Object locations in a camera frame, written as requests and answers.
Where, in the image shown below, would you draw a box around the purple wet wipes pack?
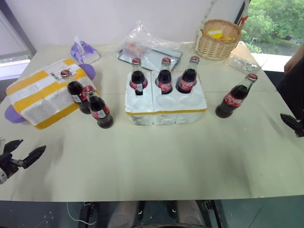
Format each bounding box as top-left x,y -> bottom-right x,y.
70,35 -> 102,64

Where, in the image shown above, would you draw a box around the black window frame post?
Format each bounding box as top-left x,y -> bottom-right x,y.
233,0 -> 251,25

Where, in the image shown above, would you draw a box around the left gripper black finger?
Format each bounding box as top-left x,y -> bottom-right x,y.
3,139 -> 24,155
22,145 -> 47,169

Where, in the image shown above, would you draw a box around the clear plastic bag with items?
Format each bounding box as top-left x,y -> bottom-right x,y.
117,19 -> 184,65

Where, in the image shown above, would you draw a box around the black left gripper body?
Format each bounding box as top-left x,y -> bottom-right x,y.
0,153 -> 25,178

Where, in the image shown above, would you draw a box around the clear bag of metal washers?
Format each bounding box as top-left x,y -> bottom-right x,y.
225,52 -> 262,72

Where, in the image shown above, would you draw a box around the grey rounded shape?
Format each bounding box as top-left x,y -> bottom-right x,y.
108,200 -> 139,228
177,200 -> 206,228

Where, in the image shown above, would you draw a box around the woven wicker basket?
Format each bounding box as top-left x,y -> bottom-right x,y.
194,19 -> 243,61

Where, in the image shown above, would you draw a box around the person in dark clothes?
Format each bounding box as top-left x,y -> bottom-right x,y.
276,43 -> 304,121

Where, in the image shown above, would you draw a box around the white foam bottle holder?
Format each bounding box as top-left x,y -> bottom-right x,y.
124,70 -> 208,126

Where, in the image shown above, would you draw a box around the glass cola bottle red cap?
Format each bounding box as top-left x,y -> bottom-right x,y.
129,57 -> 149,96
175,56 -> 200,94
82,85 -> 114,130
60,69 -> 92,115
156,57 -> 172,95
215,73 -> 258,119

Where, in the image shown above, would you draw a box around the yellow item in basket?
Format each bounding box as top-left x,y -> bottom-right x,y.
206,28 -> 235,41

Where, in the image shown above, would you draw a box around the thin white cable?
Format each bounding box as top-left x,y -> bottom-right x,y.
66,201 -> 97,226

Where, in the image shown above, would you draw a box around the foam box with yellow tape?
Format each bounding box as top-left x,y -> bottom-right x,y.
5,58 -> 99,130

